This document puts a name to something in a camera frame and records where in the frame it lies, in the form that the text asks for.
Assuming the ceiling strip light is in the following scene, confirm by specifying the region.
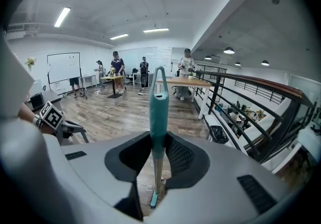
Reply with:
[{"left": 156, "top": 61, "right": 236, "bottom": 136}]
[
  {"left": 109, "top": 33, "right": 129, "bottom": 41},
  {"left": 54, "top": 6, "right": 72, "bottom": 28},
  {"left": 142, "top": 27, "right": 170, "bottom": 34}
]

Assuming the black office chair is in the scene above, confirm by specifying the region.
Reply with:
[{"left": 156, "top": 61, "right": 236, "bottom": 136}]
[{"left": 125, "top": 67, "right": 139, "bottom": 86}]

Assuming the small black bin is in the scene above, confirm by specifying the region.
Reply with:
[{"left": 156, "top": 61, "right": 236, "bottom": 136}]
[{"left": 209, "top": 125, "right": 230, "bottom": 145}]

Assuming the black railing with wooden handrail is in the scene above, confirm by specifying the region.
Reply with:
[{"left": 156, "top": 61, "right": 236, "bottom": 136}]
[{"left": 194, "top": 69, "right": 317, "bottom": 166}]

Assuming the white floor cable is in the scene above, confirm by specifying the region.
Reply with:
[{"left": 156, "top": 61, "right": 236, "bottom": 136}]
[{"left": 82, "top": 101, "right": 126, "bottom": 124}]

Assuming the white desk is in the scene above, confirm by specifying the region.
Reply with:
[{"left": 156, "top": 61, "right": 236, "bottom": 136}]
[
  {"left": 80, "top": 74, "right": 98, "bottom": 91},
  {"left": 132, "top": 71, "right": 155, "bottom": 87}
]

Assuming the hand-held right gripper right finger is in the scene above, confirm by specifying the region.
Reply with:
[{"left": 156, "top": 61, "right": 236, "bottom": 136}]
[{"left": 149, "top": 131, "right": 298, "bottom": 224}]

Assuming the small wooden pedestal table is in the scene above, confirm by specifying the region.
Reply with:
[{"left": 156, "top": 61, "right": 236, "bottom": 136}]
[{"left": 100, "top": 74, "right": 124, "bottom": 99}]

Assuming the white wristband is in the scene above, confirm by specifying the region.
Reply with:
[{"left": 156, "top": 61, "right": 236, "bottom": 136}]
[{"left": 32, "top": 114, "right": 44, "bottom": 130}]

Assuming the whiteboard on rolling stand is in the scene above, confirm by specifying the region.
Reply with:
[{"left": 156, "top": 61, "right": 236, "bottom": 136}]
[{"left": 46, "top": 52, "right": 89, "bottom": 100}]

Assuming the wooden table with white legs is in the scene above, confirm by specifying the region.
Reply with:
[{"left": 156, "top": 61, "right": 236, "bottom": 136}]
[{"left": 155, "top": 76, "right": 213, "bottom": 121}]

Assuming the grey speaker box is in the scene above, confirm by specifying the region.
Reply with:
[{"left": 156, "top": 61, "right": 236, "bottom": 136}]
[{"left": 30, "top": 93, "right": 45, "bottom": 108}]

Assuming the teal broom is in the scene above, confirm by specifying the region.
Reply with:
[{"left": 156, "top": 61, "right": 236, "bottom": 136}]
[{"left": 148, "top": 65, "right": 170, "bottom": 209}]

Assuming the vase of pale flowers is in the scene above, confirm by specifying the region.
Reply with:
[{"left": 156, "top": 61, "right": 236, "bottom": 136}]
[{"left": 24, "top": 56, "right": 38, "bottom": 72}]

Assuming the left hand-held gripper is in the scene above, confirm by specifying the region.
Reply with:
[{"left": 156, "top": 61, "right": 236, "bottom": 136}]
[{"left": 39, "top": 100, "right": 90, "bottom": 146}]

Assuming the person's left forearm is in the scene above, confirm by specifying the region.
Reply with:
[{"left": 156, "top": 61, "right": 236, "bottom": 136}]
[{"left": 18, "top": 102, "right": 38, "bottom": 128}]

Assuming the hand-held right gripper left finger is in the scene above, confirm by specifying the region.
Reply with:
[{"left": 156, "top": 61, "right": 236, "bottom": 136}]
[{"left": 37, "top": 131, "right": 154, "bottom": 224}]

